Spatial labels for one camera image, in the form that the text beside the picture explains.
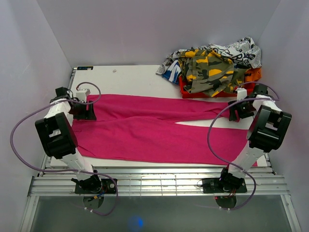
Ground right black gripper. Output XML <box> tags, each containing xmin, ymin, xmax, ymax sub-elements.
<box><xmin>227</xmin><ymin>98</ymin><xmax>256</xmax><ymax>121</ymax></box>

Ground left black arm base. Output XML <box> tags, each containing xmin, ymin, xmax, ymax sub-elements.
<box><xmin>74</xmin><ymin>178</ymin><xmax>116</xmax><ymax>195</ymax></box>

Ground blue white garment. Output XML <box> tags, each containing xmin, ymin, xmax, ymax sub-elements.
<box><xmin>162</xmin><ymin>60</ymin><xmax>181</xmax><ymax>85</ymax></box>

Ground black white print trousers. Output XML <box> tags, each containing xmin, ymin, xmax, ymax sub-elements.
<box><xmin>156</xmin><ymin>37</ymin><xmax>262</xmax><ymax>75</ymax></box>

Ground dark label sticker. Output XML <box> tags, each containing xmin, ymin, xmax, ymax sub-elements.
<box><xmin>77</xmin><ymin>66</ymin><xmax>94</xmax><ymax>71</ymax></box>

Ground camouflage trousers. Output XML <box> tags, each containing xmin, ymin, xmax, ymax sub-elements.
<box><xmin>178</xmin><ymin>49</ymin><xmax>250</xmax><ymax>97</ymax></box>

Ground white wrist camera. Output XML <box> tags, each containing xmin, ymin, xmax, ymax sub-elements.
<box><xmin>75</xmin><ymin>88</ymin><xmax>91</xmax><ymax>103</ymax></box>
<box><xmin>236</xmin><ymin>87</ymin><xmax>248</xmax><ymax>101</ymax></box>

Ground pink trousers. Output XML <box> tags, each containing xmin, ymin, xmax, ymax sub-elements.
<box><xmin>72</xmin><ymin>94</ymin><xmax>247</xmax><ymax>165</ymax></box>

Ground orange garment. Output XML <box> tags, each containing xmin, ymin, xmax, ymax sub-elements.
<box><xmin>244</xmin><ymin>68</ymin><xmax>262</xmax><ymax>82</ymax></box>

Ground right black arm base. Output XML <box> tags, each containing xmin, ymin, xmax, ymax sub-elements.
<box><xmin>202</xmin><ymin>178</ymin><xmax>247</xmax><ymax>193</ymax></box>

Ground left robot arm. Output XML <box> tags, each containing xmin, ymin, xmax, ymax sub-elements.
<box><xmin>35</xmin><ymin>87</ymin><xmax>102</xmax><ymax>193</ymax></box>

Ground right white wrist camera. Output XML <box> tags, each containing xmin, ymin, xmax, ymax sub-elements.
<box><xmin>236</xmin><ymin>87</ymin><xmax>248</xmax><ymax>101</ymax></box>

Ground aluminium rail frame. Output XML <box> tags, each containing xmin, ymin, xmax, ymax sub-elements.
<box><xmin>19</xmin><ymin>67</ymin><xmax>302</xmax><ymax>232</ymax></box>

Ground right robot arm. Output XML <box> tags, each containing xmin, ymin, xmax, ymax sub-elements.
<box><xmin>218</xmin><ymin>84</ymin><xmax>292</xmax><ymax>192</ymax></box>

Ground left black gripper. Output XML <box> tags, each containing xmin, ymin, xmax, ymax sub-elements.
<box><xmin>68</xmin><ymin>100</ymin><xmax>97</xmax><ymax>120</ymax></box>

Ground red plastic bin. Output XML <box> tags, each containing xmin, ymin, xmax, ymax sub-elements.
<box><xmin>179</xmin><ymin>75</ymin><xmax>255</xmax><ymax>99</ymax></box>

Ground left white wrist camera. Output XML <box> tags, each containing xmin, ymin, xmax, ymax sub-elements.
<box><xmin>75</xmin><ymin>88</ymin><xmax>91</xmax><ymax>103</ymax></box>

